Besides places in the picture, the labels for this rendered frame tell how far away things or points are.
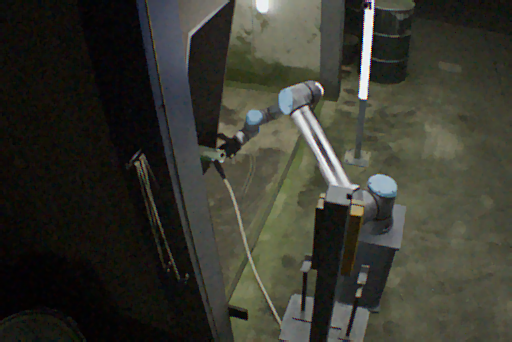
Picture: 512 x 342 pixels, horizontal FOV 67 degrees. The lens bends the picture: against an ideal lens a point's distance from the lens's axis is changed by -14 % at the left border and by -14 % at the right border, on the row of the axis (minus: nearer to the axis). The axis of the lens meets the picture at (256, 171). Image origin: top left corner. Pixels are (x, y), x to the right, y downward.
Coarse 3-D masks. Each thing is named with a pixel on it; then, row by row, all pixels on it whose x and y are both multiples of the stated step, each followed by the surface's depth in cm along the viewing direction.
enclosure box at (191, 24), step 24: (192, 0) 196; (216, 0) 199; (192, 24) 177; (216, 24) 231; (192, 48) 246; (216, 48) 241; (192, 72) 257; (216, 72) 252; (192, 96) 269; (216, 96) 264; (216, 120) 276; (216, 144) 288
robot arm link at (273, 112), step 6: (312, 84) 212; (318, 84) 217; (318, 90) 213; (318, 96) 214; (276, 102) 259; (264, 108) 267; (270, 108) 263; (276, 108) 255; (270, 114) 264; (276, 114) 259; (282, 114) 256; (270, 120) 268
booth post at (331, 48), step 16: (336, 0) 355; (336, 16) 365; (336, 32) 376; (320, 48) 392; (336, 48) 386; (320, 64) 403; (336, 64) 397; (320, 80) 415; (336, 80) 408; (336, 96) 420
